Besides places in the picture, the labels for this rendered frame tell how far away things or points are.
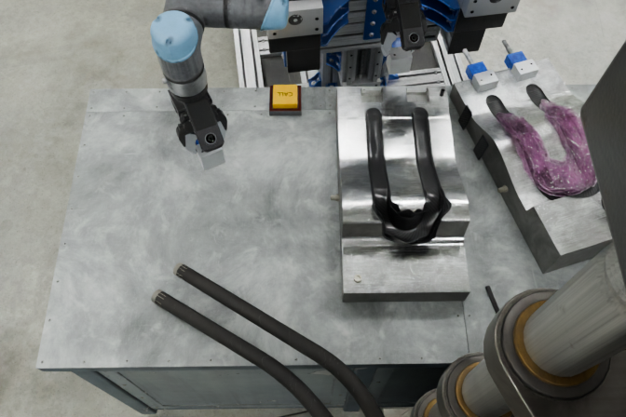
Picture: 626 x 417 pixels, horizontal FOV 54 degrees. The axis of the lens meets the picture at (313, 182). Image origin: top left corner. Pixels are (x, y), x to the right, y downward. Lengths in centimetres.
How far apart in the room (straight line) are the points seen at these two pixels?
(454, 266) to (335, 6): 73
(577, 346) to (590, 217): 92
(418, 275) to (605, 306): 90
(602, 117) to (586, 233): 107
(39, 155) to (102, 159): 110
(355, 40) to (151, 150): 66
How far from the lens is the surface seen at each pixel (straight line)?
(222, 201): 144
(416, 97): 153
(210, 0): 114
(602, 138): 33
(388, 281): 130
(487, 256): 143
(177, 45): 106
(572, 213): 140
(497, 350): 58
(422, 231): 134
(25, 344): 234
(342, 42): 181
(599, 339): 48
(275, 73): 239
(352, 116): 144
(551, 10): 308
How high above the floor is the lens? 208
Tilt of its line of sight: 62 degrees down
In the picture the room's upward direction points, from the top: straight up
